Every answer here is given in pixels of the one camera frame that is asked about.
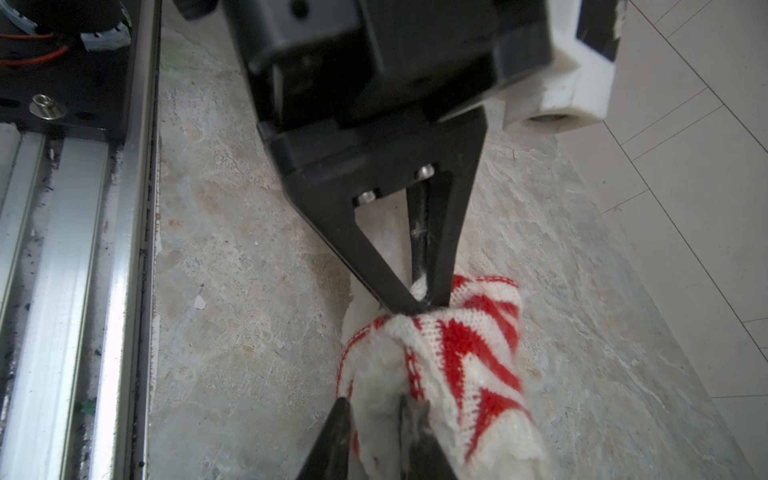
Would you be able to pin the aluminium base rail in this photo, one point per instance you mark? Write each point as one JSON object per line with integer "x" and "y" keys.
{"x": 79, "y": 147}

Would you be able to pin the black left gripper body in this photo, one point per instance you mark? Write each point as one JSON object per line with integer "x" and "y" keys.
{"x": 307, "y": 61}

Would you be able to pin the white plush teddy bear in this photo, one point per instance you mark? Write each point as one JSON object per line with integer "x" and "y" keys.
{"x": 372, "y": 312}

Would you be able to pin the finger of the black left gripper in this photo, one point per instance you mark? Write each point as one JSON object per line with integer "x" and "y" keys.
{"x": 417, "y": 206}
{"x": 350, "y": 186}

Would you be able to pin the red white striped shirt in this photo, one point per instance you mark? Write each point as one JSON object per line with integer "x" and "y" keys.
{"x": 462, "y": 360}

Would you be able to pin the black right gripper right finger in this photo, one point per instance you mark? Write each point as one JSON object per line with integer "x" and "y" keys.
{"x": 421, "y": 455}

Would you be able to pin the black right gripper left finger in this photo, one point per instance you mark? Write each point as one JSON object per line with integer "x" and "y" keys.
{"x": 328, "y": 458}

